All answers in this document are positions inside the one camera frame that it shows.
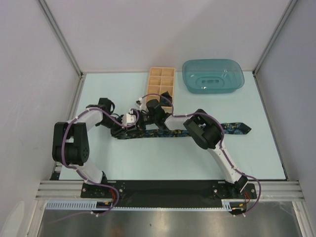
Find teal plastic basin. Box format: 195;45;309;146
182;59;244;94

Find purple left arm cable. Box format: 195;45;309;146
51;108;139;223

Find aluminium frame post right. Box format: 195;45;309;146
252;0;299;77

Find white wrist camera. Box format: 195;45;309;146
135;97;147;111
122;113;137;127

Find aluminium front rail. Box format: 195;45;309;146
36;180;305;201

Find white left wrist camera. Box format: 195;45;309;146
122;113;137;127

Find light blue cable duct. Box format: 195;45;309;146
46;200;113;210

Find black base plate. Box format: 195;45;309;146
80;180;257;208

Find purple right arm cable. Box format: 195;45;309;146
138;93;262;218

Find wooden compartment organizer box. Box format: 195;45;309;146
146;67;176;113

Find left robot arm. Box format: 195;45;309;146
52;98;139;198

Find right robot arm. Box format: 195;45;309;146
136;99;248;198

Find blue yellow patterned tie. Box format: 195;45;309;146
112;122;252;140

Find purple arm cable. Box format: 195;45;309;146
51;108;139;223
138;93;262;218

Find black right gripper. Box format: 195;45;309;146
128;110;158;135

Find aluminium frame rail left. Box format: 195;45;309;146
37;0;83;78

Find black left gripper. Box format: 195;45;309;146
98;115;129;138

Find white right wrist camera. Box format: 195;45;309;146
135;97;147;111

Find rolled dark green tie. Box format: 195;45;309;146
160;91;172;106

